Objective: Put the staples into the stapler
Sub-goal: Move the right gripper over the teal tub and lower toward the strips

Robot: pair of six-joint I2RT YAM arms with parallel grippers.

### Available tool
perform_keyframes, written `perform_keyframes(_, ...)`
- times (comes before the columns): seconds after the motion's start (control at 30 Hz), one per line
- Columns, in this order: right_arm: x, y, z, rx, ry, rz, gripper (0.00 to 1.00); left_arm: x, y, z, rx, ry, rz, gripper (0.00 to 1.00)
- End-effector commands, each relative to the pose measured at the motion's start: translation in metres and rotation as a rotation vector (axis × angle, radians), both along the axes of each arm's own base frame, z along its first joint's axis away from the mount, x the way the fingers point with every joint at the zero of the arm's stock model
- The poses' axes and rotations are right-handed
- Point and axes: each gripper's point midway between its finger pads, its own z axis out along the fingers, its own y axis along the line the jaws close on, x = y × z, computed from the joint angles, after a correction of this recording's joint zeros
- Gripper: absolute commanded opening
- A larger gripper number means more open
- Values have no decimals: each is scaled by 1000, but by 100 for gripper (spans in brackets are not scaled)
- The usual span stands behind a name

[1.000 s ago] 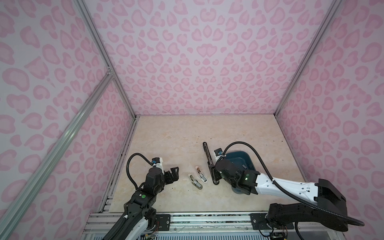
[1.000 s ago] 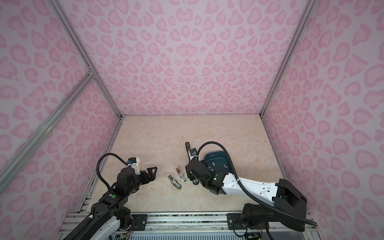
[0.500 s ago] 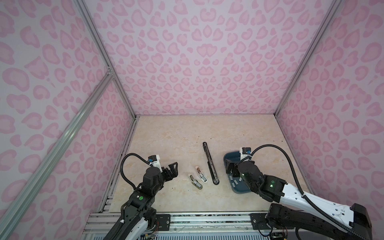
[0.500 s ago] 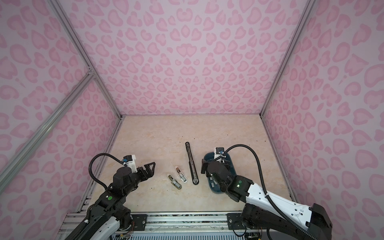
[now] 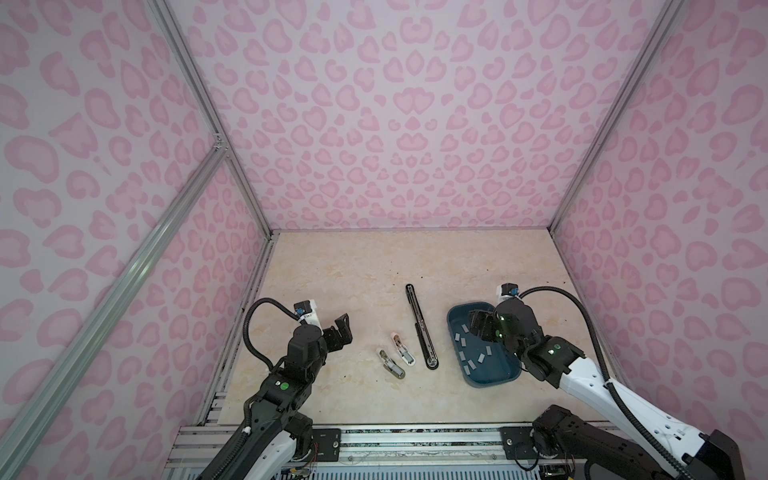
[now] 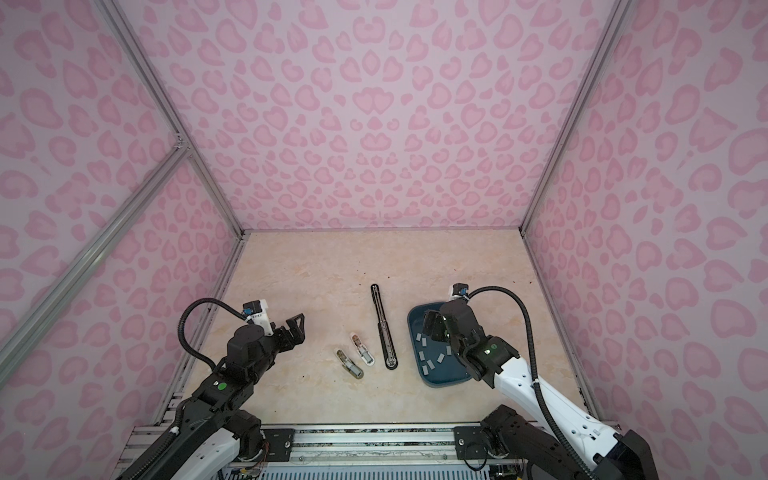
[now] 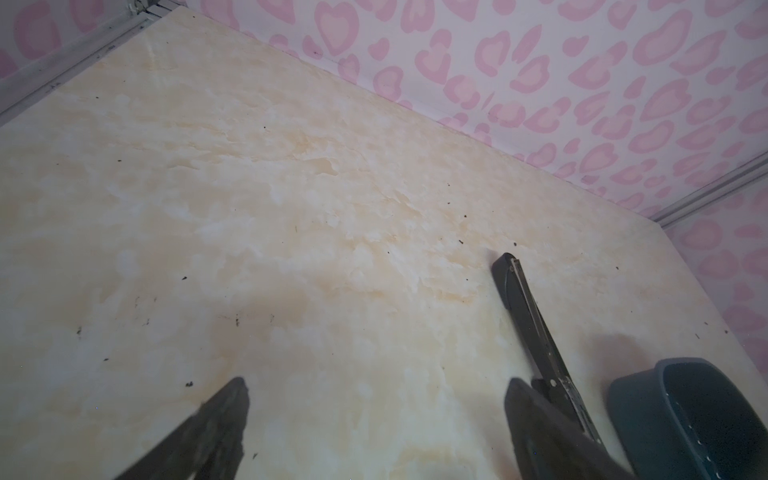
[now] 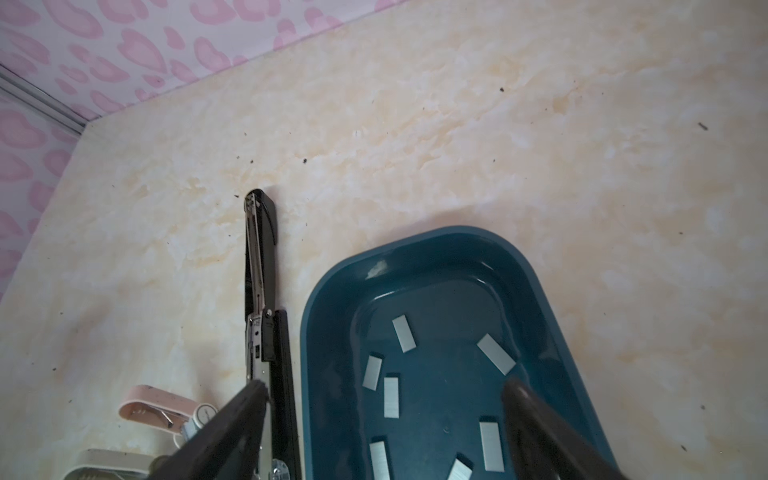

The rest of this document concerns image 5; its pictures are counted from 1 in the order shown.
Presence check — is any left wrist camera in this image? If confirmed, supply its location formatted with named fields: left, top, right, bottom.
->
left=294, top=299, right=321, bottom=328

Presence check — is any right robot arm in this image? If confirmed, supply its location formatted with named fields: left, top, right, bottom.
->
left=469, top=296, right=745, bottom=479

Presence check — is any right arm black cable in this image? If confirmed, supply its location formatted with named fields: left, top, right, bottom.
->
left=517, top=285, right=697, bottom=480

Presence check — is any aluminium diagonal frame bar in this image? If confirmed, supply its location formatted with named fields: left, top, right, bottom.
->
left=1, top=147, right=226, bottom=479

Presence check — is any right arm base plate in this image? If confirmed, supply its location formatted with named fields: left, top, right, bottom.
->
left=499, top=425, right=540, bottom=462

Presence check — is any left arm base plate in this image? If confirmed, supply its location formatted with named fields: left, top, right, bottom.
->
left=296, top=428, right=342, bottom=463

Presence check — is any aluminium front rail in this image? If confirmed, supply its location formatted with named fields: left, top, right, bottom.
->
left=165, top=422, right=534, bottom=477

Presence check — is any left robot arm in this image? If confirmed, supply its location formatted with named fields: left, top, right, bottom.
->
left=198, top=314, right=353, bottom=479

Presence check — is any beige small stapler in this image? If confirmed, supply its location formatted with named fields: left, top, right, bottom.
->
left=378, top=349, right=406, bottom=380

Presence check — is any pink small stapler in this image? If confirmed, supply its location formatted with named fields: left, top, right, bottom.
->
left=391, top=333, right=415, bottom=366

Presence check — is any black stapler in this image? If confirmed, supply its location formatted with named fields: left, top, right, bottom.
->
left=405, top=284, right=439, bottom=370

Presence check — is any teal plastic tray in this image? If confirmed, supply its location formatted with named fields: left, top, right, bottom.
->
left=447, top=302, right=522, bottom=388

